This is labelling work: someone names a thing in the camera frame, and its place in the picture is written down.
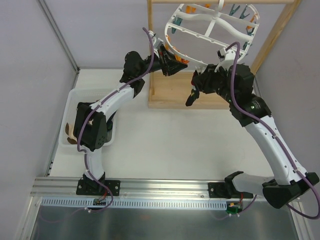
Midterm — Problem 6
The orange clothespin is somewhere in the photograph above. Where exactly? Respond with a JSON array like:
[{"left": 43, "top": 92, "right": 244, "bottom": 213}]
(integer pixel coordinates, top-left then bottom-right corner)
[
  {"left": 174, "top": 54, "right": 189, "bottom": 64},
  {"left": 165, "top": 35, "right": 171, "bottom": 44}
]

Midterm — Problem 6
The white plastic clip hanger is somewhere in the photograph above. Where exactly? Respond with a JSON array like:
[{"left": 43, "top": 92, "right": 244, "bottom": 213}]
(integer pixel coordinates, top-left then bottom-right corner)
[{"left": 164, "top": 0, "right": 260, "bottom": 67}]

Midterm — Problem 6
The orange clothespin middle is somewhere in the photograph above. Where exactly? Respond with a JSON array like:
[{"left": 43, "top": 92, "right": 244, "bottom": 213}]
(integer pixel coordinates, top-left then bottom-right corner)
[{"left": 174, "top": 54, "right": 189, "bottom": 64}]

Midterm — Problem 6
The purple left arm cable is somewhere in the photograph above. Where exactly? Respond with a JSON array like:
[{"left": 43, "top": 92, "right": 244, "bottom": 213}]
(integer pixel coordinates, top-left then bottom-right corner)
[{"left": 75, "top": 26, "right": 157, "bottom": 213}]

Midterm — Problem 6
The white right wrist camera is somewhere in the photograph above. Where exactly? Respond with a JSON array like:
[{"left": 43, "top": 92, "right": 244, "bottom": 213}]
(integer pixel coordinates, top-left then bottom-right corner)
[{"left": 215, "top": 47, "right": 236, "bottom": 72}]

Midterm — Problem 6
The white perforated plastic basket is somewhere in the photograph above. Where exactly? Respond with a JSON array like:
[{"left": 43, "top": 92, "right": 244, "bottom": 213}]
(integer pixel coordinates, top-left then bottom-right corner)
[{"left": 58, "top": 87, "right": 112, "bottom": 154}]

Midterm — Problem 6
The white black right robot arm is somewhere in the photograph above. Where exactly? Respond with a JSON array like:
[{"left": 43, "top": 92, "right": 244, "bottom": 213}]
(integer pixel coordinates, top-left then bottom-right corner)
[{"left": 186, "top": 64, "right": 320, "bottom": 209}]

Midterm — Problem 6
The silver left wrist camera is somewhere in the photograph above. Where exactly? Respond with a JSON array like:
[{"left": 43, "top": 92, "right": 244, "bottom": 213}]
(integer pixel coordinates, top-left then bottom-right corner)
[{"left": 148, "top": 30, "right": 164, "bottom": 52}]

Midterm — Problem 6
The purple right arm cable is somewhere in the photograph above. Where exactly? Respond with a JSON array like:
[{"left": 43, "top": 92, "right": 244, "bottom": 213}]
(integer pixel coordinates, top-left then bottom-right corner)
[{"left": 226, "top": 41, "right": 320, "bottom": 219}]

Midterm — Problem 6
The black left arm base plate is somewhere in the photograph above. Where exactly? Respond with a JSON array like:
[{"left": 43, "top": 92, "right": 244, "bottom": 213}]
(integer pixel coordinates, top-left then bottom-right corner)
[{"left": 75, "top": 178, "right": 121, "bottom": 197}]

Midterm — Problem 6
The aluminium mounting rail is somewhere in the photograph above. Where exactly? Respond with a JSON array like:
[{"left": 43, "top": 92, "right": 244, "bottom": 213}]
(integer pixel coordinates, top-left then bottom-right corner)
[{"left": 30, "top": 176, "right": 278, "bottom": 200}]

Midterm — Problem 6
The orange clothespin upper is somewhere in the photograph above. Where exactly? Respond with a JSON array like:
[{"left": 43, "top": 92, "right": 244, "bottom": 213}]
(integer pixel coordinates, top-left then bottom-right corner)
[{"left": 165, "top": 35, "right": 171, "bottom": 44}]

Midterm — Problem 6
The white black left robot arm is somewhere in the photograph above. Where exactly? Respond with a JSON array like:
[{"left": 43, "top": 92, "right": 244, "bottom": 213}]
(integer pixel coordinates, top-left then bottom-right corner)
[{"left": 73, "top": 45, "right": 188, "bottom": 196}]

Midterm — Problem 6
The navy santa sock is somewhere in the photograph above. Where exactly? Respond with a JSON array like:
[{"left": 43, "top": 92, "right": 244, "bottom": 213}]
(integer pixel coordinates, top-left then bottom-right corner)
[{"left": 185, "top": 87, "right": 200, "bottom": 107}]

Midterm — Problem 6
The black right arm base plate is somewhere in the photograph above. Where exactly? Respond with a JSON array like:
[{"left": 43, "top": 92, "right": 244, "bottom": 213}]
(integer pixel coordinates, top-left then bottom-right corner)
[{"left": 207, "top": 182, "right": 254, "bottom": 199}]

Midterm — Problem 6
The white slotted cable duct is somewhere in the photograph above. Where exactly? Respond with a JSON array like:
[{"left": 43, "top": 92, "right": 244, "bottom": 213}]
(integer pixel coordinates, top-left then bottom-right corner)
[{"left": 41, "top": 197, "right": 227, "bottom": 211}]

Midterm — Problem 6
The wooden hanger stand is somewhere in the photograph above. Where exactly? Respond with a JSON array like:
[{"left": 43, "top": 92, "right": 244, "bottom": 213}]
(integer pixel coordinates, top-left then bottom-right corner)
[{"left": 148, "top": 0, "right": 301, "bottom": 110}]

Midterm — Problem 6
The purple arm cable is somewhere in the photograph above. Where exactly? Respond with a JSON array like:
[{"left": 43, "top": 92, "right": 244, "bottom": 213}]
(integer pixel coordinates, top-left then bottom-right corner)
[
  {"left": 226, "top": 41, "right": 320, "bottom": 219},
  {"left": 75, "top": 26, "right": 157, "bottom": 213}
]

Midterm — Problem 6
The beige brown sock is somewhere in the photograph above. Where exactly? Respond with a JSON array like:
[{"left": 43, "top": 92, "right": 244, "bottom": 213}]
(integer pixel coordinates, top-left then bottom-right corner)
[{"left": 64, "top": 119, "right": 93, "bottom": 145}]

